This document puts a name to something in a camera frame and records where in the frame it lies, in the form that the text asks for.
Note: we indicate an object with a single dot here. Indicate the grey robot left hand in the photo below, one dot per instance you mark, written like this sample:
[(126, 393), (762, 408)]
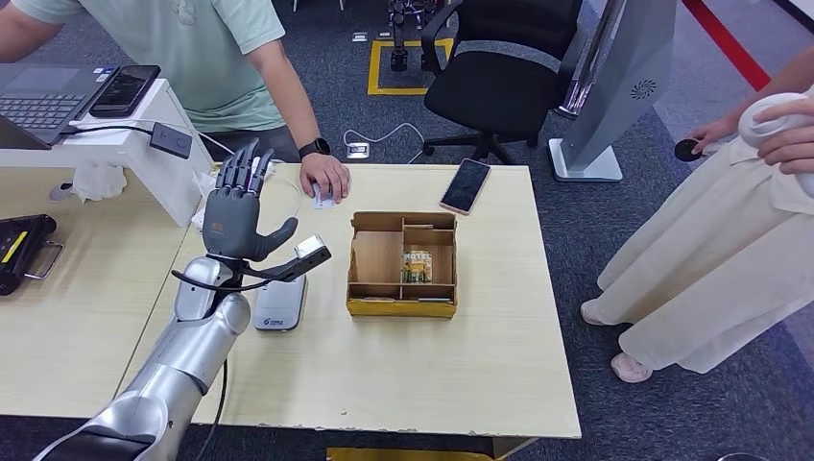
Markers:
[(229, 226)]

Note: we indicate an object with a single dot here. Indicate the person's right hand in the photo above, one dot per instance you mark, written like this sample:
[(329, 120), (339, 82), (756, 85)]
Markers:
[(712, 132)]

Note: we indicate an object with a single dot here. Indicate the person's left hand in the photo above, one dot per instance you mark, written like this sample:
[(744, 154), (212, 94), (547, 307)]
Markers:
[(792, 137), (327, 175)]

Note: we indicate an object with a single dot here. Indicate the white photo ID card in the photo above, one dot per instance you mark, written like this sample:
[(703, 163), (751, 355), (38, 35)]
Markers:
[(323, 203)]

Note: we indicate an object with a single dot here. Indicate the black round disc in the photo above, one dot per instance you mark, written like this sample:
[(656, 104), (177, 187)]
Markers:
[(685, 151)]

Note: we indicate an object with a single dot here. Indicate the white handheld controller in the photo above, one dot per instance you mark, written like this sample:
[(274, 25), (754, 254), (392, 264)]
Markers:
[(753, 124)]

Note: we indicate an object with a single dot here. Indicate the person's left forearm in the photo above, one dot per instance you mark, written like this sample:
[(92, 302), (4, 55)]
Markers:
[(286, 95)]

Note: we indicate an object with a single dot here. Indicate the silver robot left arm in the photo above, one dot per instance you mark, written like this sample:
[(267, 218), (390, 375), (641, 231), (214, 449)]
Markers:
[(178, 363)]

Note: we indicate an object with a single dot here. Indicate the person's right forearm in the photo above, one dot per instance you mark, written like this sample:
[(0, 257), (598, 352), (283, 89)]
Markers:
[(773, 86), (14, 38)]

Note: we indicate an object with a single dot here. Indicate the person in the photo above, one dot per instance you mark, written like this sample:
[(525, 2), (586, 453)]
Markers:
[(706, 254), (191, 63)]

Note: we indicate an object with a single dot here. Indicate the hotel room key card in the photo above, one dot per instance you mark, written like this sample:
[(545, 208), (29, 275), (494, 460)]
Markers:
[(416, 268)]

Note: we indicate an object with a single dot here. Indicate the black wristwatch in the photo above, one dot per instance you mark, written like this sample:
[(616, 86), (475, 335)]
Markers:
[(314, 147)]

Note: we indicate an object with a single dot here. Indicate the white power strip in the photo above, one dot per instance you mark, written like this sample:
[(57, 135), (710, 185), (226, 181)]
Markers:
[(197, 223)]

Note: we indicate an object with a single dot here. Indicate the steel floor socket box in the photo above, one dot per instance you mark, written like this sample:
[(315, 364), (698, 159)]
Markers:
[(357, 151)]

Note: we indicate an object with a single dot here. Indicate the white charger plug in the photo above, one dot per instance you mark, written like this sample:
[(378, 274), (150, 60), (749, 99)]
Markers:
[(205, 186)]

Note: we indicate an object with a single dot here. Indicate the brown cardboard organizer box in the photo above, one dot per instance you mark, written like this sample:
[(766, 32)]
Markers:
[(378, 254)]

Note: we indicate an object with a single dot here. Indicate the black adapter box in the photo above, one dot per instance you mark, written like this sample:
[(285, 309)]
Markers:
[(170, 140)]

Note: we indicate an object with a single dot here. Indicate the grey kiosk display stand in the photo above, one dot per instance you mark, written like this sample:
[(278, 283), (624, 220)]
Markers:
[(620, 74)]

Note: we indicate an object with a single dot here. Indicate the yellow floor tape square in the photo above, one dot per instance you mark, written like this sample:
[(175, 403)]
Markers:
[(373, 67)]

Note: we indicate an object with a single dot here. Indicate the white desk riser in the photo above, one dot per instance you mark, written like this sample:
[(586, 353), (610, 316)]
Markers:
[(124, 150)]

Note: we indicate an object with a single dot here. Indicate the standing humanoid robot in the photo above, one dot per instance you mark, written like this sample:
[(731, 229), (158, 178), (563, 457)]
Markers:
[(399, 58)]

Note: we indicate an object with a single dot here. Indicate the crumpled white plastic bag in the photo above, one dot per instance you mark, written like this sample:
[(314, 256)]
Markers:
[(98, 181)]

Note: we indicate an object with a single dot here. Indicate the smartphone with pink case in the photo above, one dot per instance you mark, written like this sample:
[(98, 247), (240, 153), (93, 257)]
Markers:
[(465, 186)]

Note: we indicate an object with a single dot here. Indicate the black smartphone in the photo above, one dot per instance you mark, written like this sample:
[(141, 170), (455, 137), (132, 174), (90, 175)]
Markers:
[(124, 91)]

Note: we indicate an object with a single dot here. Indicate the black office chair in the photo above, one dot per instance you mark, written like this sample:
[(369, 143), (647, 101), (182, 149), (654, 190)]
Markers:
[(493, 93)]

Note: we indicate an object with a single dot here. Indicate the black payment terminal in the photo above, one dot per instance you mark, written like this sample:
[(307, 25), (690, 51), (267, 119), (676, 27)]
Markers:
[(24, 243)]

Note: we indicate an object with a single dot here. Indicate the beige shoe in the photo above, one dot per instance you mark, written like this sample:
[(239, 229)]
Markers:
[(629, 370), (593, 315)]

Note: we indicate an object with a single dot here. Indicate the dark grey laptop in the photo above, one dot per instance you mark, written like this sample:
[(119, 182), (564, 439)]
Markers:
[(41, 98)]

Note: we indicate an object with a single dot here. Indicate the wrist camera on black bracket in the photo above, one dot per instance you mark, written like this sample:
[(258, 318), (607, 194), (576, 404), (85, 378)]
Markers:
[(311, 245)]

